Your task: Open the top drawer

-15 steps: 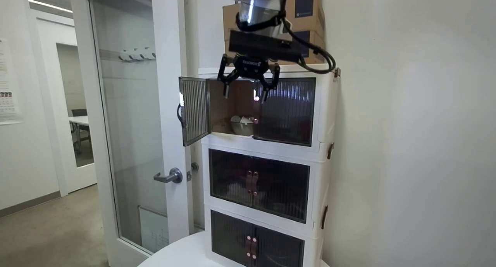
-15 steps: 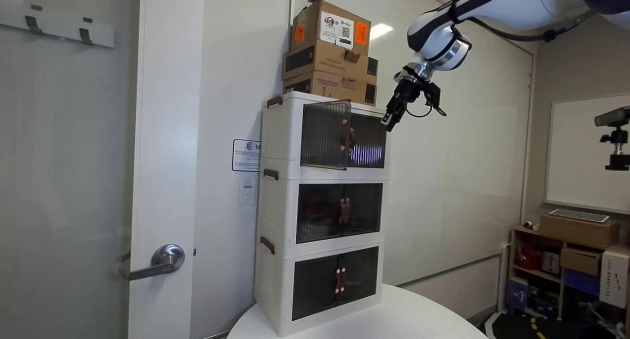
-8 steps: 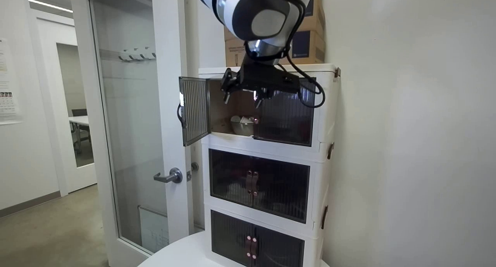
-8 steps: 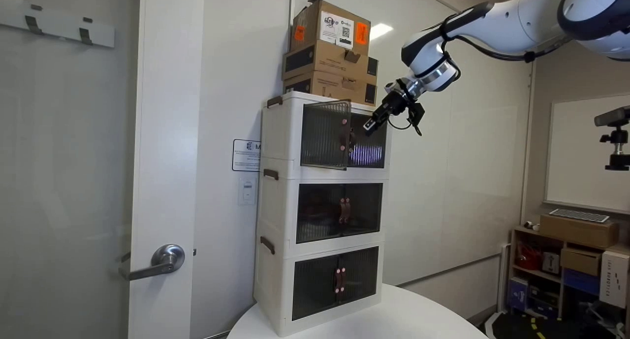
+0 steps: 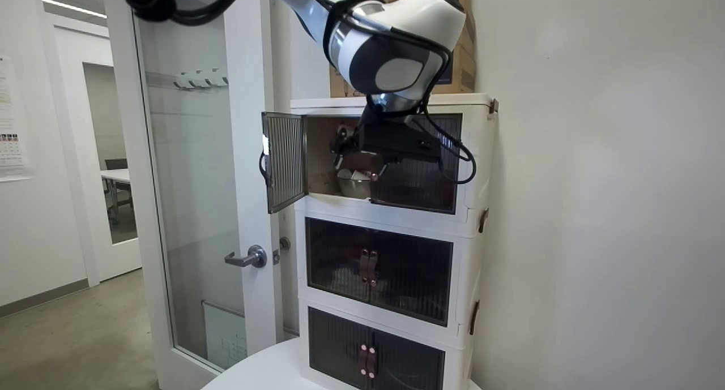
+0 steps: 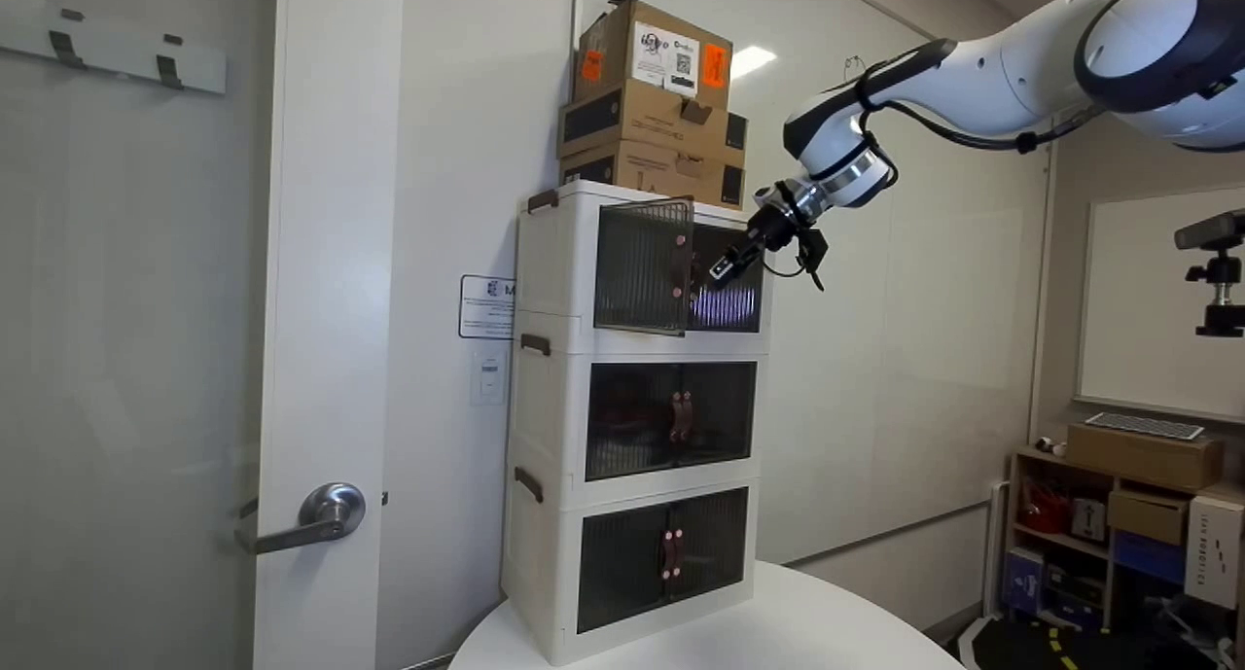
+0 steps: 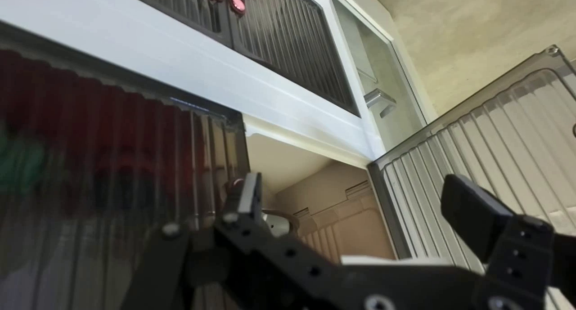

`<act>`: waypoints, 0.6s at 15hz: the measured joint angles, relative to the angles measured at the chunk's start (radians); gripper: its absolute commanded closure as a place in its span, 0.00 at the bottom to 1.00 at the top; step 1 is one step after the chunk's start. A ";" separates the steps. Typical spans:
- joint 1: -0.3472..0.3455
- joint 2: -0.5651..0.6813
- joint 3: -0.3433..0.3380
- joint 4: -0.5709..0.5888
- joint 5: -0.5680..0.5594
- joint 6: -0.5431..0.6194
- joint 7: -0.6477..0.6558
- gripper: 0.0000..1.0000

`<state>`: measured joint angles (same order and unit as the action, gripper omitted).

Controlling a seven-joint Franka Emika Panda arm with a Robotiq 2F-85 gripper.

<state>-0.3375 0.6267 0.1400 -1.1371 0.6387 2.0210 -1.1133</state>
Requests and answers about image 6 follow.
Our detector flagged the tall white box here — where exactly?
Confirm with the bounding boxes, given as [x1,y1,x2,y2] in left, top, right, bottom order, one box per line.
[1184,494,1245,611]

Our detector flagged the whiteboard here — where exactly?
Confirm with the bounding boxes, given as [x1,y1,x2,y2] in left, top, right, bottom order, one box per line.
[1074,185,1245,425]

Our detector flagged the camera on mount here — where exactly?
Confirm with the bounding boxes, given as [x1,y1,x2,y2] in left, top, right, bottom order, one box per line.
[1173,209,1245,339]

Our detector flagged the small cardboard box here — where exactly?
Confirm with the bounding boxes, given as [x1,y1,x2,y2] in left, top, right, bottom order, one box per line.
[1108,489,1191,547]

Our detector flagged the white room door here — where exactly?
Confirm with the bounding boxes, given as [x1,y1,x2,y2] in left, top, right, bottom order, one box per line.
[253,0,406,670]

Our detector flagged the red bag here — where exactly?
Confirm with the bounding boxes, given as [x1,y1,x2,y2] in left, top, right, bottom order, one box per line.
[1019,477,1072,535]

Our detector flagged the flat cardboard box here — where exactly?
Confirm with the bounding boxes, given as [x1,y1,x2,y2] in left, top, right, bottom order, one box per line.
[556,78,749,168]
[558,140,746,211]

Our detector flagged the white wall switch plate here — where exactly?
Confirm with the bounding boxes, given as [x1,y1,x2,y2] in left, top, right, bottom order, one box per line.
[471,346,510,406]

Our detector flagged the white stacked storage cabinet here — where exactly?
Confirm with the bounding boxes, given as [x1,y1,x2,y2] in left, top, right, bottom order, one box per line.
[501,179,775,667]

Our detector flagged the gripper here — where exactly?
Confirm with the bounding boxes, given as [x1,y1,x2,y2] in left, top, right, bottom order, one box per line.
[707,203,806,285]

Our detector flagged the white keyboard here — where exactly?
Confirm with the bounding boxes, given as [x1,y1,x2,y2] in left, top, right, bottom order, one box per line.
[1084,411,1207,442]

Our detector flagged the cardboard box with orange stickers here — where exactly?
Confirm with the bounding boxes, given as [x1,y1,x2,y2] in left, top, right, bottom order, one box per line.
[573,0,734,113]

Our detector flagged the long cardboard box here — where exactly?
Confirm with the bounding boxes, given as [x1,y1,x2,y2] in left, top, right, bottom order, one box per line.
[1066,423,1226,493]

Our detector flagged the white coat hook rail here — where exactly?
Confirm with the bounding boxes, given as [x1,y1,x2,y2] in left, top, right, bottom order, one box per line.
[0,7,229,96]

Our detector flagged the white wall sign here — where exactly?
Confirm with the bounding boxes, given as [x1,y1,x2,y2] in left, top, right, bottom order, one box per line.
[457,273,517,341]

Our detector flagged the small white box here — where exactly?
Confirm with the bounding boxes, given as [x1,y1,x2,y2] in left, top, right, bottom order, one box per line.
[1071,497,1109,543]

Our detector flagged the blue storage box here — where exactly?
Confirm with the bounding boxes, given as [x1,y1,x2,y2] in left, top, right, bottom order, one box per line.
[1003,547,1048,617]

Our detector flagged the silver lever door handle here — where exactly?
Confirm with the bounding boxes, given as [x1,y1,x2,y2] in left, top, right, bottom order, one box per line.
[235,481,368,557]

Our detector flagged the wooden shelf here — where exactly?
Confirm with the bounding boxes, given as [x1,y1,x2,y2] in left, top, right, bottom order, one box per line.
[1000,442,1245,644]

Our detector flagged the dark translucent cabinet door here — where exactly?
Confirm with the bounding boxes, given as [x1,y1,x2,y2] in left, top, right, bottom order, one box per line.
[678,361,759,467]
[576,503,669,635]
[692,224,765,334]
[594,197,697,336]
[585,362,680,482]
[667,486,751,608]

